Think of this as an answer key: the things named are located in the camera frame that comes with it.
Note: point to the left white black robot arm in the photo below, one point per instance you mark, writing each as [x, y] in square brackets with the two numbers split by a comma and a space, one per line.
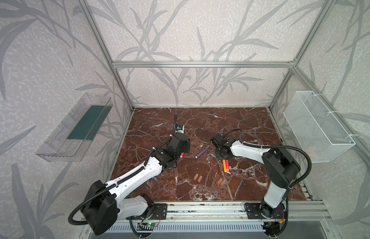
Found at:
[105, 203]

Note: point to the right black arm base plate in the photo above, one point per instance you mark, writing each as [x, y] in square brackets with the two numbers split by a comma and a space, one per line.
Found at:
[259, 211]

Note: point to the orange marker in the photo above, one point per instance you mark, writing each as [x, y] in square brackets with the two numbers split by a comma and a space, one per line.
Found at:
[224, 165]

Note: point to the purple marker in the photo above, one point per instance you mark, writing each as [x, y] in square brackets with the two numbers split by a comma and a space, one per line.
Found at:
[202, 152]

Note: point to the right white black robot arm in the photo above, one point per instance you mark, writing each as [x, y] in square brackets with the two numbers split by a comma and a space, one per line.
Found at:
[280, 165]

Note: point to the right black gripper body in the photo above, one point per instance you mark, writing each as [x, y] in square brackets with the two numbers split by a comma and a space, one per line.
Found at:
[220, 154]

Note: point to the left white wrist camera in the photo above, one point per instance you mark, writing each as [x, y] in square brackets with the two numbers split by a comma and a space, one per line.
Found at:
[179, 128]

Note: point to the aluminium frame rail front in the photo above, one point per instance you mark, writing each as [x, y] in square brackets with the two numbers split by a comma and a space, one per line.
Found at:
[233, 211]

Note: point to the clear plastic wall bin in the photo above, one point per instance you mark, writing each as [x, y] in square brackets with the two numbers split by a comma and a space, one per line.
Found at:
[72, 138]

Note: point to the white wire mesh basket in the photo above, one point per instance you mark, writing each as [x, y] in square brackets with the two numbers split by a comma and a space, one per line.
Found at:
[317, 129]

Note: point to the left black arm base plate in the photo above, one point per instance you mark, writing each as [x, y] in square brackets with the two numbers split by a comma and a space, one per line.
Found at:
[155, 212]

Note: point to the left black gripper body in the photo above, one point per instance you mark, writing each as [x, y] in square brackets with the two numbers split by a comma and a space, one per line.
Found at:
[179, 152]

